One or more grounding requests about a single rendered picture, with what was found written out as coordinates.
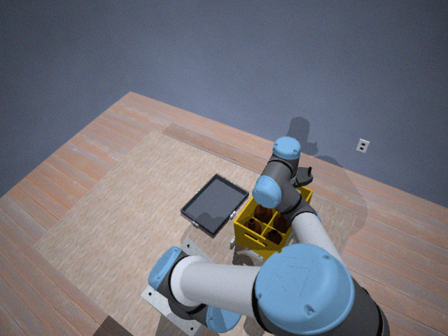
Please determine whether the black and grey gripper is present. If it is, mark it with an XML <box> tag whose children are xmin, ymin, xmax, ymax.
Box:
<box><xmin>290</xmin><ymin>167</ymin><xmax>313</xmax><ymax>188</ymax></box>

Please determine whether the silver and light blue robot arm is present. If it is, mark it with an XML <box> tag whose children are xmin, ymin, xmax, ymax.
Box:
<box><xmin>148</xmin><ymin>136</ymin><xmax>390</xmax><ymax>336</ymax></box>

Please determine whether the yellow plastic crate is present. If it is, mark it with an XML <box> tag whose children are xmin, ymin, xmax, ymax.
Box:
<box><xmin>233</xmin><ymin>186</ymin><xmax>313</xmax><ymax>261</ymax></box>

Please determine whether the brown bottle with green label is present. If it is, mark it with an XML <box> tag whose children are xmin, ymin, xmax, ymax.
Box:
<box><xmin>254</xmin><ymin>204</ymin><xmax>273</xmax><ymax>224</ymax></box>

